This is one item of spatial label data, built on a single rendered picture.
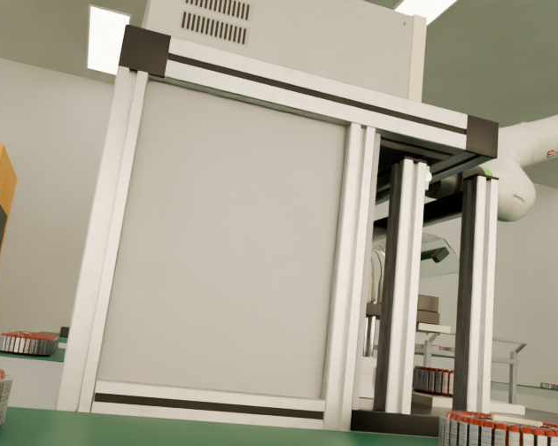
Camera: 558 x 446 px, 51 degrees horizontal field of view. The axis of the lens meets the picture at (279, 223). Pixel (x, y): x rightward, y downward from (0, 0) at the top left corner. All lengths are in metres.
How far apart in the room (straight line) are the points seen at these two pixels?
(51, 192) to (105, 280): 5.68
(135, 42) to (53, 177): 5.67
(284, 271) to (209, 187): 0.11
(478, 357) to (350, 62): 0.42
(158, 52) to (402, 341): 0.40
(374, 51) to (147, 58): 0.37
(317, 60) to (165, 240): 0.37
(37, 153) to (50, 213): 0.61
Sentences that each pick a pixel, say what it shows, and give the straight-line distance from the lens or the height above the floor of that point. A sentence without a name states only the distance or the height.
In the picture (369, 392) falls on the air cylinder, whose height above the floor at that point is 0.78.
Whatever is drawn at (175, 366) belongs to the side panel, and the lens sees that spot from 0.58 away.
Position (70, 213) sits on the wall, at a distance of 6.19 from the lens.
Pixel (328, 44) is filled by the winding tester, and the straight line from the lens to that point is 0.85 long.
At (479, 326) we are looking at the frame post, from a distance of 0.73.
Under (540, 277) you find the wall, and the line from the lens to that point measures 8.30.
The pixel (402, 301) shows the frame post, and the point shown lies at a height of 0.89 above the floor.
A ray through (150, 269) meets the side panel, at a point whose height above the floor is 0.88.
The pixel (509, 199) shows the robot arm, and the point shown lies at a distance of 1.25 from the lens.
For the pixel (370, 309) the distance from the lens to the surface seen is 0.84.
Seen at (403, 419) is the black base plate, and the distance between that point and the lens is 0.68.
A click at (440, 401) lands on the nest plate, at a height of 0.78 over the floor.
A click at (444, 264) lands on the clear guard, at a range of 1.23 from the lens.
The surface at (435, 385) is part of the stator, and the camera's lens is 0.89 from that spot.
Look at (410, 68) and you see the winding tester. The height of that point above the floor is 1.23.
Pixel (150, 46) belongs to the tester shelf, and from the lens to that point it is 0.62.
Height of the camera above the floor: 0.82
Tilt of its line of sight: 12 degrees up
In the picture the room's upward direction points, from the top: 7 degrees clockwise
